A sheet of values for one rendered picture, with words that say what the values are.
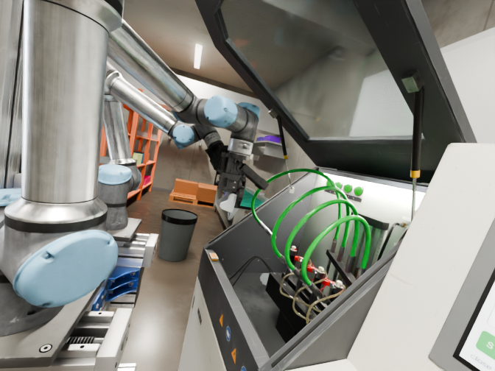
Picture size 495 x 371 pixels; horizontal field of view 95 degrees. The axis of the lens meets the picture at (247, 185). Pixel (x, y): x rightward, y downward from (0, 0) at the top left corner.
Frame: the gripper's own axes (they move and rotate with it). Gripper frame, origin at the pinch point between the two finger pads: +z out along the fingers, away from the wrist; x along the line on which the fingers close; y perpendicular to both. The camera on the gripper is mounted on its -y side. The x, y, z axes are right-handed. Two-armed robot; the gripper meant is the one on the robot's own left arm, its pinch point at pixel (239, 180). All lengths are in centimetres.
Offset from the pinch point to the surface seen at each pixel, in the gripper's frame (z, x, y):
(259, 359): 50, 35, 13
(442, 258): 47, 38, -34
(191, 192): -172, -488, 181
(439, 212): 39, 35, -40
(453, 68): -18, -92, -180
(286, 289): 45.7, 6.0, 3.2
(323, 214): 30.0, -27.3, -26.7
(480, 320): 56, 45, -30
